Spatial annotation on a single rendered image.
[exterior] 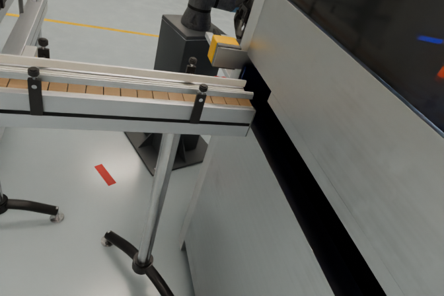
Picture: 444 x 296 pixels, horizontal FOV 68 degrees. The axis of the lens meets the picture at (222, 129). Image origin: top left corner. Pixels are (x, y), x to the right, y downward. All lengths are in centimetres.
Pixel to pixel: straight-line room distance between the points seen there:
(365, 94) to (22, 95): 67
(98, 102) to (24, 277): 96
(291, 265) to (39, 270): 110
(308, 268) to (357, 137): 28
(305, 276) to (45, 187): 141
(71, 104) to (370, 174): 62
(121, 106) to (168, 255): 97
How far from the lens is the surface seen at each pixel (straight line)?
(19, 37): 191
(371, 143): 57
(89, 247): 164
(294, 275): 77
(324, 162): 65
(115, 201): 179
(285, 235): 78
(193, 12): 168
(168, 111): 83
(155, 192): 110
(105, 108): 81
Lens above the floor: 138
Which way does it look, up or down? 35 degrees down
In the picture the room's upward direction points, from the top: 19 degrees clockwise
